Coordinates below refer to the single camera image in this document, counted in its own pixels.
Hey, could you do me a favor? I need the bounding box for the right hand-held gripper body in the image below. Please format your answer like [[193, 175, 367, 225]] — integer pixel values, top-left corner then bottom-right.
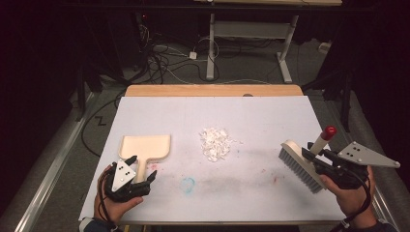
[[313, 140, 401, 190]]

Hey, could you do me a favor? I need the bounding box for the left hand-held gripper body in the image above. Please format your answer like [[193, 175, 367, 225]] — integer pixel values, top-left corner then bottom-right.
[[102, 159, 152, 204]]

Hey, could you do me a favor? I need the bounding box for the cream brush with red-tipped handle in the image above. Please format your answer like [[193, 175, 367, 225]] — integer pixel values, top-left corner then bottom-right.
[[278, 125, 338, 194]]

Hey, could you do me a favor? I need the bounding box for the cream plastic dustpan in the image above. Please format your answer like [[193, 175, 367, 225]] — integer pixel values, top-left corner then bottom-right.
[[118, 134, 172, 184]]

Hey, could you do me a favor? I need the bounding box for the pile of white paper scraps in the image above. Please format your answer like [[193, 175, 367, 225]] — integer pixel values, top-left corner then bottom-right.
[[198, 127, 244, 163]]

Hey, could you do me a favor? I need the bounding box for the person's left hand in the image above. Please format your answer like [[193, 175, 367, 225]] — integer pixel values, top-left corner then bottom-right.
[[94, 164, 145, 224]]

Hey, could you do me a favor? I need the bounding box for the person's right hand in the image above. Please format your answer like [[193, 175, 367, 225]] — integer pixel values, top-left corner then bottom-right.
[[319, 165, 377, 218]]

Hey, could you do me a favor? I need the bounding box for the black metal stand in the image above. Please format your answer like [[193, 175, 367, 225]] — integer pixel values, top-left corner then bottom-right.
[[302, 64, 356, 133]]

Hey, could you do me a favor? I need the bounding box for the white board sheet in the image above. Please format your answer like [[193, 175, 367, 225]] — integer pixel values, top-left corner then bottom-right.
[[78, 96, 347, 224]]

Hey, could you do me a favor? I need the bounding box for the small white box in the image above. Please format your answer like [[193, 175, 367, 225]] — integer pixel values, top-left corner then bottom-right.
[[318, 42, 333, 55]]

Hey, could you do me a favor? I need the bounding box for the wooden table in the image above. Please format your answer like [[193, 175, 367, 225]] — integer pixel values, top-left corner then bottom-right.
[[124, 84, 305, 98]]

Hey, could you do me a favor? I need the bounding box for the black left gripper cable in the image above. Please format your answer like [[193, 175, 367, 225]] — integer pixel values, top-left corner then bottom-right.
[[97, 163, 118, 227]]

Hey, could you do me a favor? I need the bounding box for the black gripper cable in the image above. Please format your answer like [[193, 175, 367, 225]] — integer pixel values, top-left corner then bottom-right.
[[331, 166, 372, 232], [97, 163, 118, 227]]

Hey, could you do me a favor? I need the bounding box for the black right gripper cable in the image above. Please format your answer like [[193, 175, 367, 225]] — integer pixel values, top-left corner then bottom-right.
[[331, 166, 372, 232]]

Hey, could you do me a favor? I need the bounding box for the metal floor rail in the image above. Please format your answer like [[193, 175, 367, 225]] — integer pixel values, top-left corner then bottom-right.
[[325, 100, 402, 232], [13, 92, 98, 232]]

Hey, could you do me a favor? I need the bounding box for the black floor cable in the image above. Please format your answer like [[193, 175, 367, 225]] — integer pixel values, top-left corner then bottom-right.
[[80, 91, 128, 159]]

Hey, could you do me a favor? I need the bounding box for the bundle of floor cables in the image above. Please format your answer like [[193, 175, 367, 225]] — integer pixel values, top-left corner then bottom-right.
[[133, 23, 221, 85]]

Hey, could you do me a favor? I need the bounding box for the white metal desk frame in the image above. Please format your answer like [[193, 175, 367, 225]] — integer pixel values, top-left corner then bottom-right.
[[192, 0, 343, 84]]

